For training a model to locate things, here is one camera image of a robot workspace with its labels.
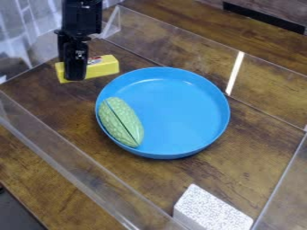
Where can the clear acrylic corner bracket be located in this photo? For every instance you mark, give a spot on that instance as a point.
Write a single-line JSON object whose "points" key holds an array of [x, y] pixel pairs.
{"points": [[111, 22]]}

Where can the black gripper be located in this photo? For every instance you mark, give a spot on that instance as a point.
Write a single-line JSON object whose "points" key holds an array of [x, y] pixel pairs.
{"points": [[82, 21]]}

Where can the green bitter gourd toy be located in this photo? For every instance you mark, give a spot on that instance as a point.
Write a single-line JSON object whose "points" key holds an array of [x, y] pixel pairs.
{"points": [[119, 119]]}

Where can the yellow block with label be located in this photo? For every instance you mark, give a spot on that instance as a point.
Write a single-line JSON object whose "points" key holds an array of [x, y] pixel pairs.
{"points": [[103, 66]]}

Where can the clear acrylic front wall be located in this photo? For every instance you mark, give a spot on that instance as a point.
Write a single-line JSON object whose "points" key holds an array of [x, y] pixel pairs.
{"points": [[135, 212]]}

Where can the blue round tray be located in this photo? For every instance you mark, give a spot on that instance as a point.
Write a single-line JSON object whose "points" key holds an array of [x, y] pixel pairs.
{"points": [[182, 108]]}

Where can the white speckled foam block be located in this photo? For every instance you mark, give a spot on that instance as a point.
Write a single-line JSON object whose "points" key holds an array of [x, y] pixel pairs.
{"points": [[201, 211]]}

